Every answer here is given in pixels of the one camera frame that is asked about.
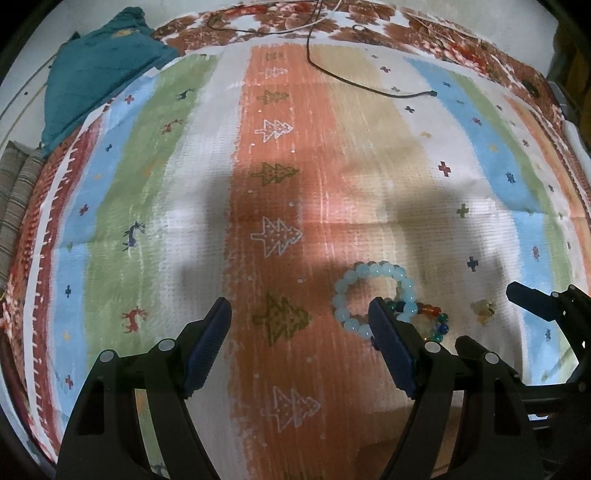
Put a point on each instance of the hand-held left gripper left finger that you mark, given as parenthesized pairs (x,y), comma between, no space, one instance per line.
(207,346)

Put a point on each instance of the red floral bedsheet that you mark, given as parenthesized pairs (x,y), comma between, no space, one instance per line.
(392,23)

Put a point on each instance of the teal cloth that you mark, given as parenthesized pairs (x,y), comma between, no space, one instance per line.
(101,69)

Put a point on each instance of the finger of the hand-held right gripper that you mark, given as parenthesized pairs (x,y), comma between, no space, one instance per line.
(531,297)

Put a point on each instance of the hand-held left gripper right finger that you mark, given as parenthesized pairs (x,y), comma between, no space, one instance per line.
(392,350)

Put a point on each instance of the small black object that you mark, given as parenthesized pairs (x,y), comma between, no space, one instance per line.
(532,87)

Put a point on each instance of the brown striped cushion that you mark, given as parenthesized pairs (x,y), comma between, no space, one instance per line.
(18,198)

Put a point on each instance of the white rolled cloth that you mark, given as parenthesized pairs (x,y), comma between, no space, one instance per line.
(579,138)

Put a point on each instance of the striped pastel blanket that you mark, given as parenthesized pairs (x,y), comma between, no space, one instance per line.
(300,184)

